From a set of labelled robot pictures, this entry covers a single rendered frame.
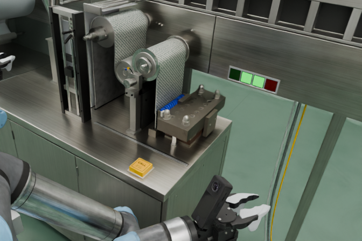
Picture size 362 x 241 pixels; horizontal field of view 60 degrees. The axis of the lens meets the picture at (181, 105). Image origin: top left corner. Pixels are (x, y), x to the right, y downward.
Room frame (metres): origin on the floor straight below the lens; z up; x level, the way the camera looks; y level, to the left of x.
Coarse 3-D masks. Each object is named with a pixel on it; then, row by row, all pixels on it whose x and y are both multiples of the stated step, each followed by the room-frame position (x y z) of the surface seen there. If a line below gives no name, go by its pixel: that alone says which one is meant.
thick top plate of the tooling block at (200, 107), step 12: (192, 96) 1.42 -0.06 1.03; (204, 96) 1.43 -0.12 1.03; (180, 108) 1.29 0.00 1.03; (192, 108) 1.30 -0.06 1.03; (204, 108) 1.31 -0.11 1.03; (216, 108) 1.36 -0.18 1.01; (168, 120) 1.17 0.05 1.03; (180, 120) 1.18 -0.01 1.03; (192, 120) 1.19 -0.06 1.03; (204, 120) 1.25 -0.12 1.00; (168, 132) 1.15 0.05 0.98; (180, 132) 1.12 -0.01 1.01; (192, 132) 1.15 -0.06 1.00
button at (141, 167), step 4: (136, 160) 1.01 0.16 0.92; (140, 160) 1.01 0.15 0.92; (144, 160) 1.01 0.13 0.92; (132, 164) 0.98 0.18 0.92; (136, 164) 0.98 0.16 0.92; (140, 164) 0.99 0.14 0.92; (144, 164) 0.99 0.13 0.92; (148, 164) 0.99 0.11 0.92; (132, 168) 0.96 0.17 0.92; (136, 168) 0.96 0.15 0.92; (140, 168) 0.96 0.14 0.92; (144, 168) 0.96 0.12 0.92; (148, 168) 0.97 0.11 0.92; (136, 172) 0.95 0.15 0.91; (140, 172) 0.94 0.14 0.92; (144, 172) 0.95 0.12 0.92
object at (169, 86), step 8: (184, 64) 1.44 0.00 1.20; (168, 72) 1.31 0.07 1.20; (176, 72) 1.38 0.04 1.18; (160, 80) 1.25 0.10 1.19; (168, 80) 1.32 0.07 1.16; (176, 80) 1.38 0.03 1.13; (160, 88) 1.26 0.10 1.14; (168, 88) 1.32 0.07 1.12; (176, 88) 1.39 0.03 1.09; (160, 96) 1.26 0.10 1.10; (168, 96) 1.32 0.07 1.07; (176, 96) 1.39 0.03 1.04; (160, 104) 1.26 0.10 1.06
